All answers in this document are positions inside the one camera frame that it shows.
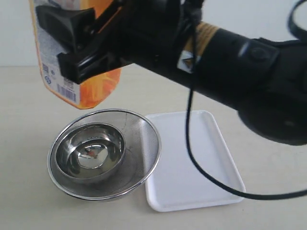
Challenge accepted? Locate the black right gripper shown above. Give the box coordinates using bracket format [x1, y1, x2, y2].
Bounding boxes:
[35, 0, 187, 84]

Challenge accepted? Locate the orange pump soap bottle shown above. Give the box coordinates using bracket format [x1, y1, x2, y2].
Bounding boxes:
[29, 0, 121, 109]

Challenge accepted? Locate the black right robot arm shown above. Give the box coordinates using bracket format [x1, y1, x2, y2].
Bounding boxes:
[35, 0, 307, 145]

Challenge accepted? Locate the small stainless steel bowl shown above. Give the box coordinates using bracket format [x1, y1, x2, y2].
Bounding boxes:
[53, 123, 126, 184]

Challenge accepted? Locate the steel mesh colander basket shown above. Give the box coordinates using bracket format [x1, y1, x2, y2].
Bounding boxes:
[47, 109, 161, 201]

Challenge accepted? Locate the white rectangular plastic tray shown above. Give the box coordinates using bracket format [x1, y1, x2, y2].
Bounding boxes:
[146, 110, 246, 212]

